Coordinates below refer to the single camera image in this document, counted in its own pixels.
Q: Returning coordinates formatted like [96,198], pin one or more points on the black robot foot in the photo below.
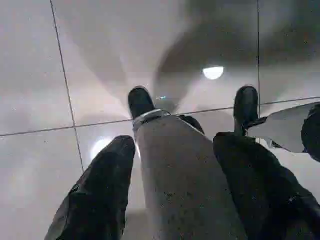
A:
[140,102]
[246,107]

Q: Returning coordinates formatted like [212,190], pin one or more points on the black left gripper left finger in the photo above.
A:
[100,195]

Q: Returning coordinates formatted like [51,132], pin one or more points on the black left robot foot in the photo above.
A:
[140,102]

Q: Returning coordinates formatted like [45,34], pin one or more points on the silver right robot leg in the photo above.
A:
[282,125]

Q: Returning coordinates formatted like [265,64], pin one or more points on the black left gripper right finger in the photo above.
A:
[262,195]

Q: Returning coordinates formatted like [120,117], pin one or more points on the grey left robot leg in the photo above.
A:
[180,175]

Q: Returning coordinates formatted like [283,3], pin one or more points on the black right robot foot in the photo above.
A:
[246,107]

